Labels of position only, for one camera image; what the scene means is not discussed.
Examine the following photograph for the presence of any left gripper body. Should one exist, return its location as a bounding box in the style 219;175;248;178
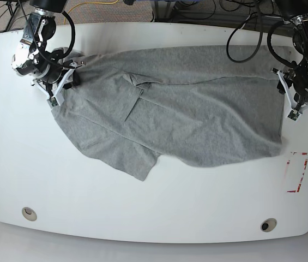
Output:
272;68;308;118

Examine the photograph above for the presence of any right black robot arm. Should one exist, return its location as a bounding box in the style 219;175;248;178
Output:
11;1;84;107

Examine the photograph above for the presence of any yellow cable on floor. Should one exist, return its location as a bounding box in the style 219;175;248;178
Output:
68;0;122;14

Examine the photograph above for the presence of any table grommet hole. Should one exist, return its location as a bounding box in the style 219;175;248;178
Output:
22;207;37;222
260;218;277;233

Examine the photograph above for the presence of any red tape rectangle marking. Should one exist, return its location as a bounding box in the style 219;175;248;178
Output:
285;152;308;193

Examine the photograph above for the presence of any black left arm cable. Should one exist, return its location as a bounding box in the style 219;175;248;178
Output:
226;0;299;69

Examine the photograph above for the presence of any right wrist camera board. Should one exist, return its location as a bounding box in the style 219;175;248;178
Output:
47;98;58;108

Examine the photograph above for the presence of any left table grommet hole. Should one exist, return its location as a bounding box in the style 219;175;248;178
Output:
22;207;37;222

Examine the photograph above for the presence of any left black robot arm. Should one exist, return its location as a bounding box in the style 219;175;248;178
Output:
267;1;308;121

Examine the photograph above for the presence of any right table grommet hole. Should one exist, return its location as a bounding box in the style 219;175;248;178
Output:
260;218;277;233

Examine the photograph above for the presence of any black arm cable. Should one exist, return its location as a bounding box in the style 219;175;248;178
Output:
41;10;77;66
226;0;299;69

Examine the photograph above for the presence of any grey t-shirt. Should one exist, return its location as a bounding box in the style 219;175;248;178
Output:
51;46;284;181

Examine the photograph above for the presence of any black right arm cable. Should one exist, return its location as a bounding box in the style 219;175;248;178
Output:
41;10;77;66

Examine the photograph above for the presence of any black tripod stand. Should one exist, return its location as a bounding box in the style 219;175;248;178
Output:
0;0;21;31

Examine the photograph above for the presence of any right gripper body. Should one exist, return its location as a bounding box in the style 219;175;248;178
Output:
31;61;84;106

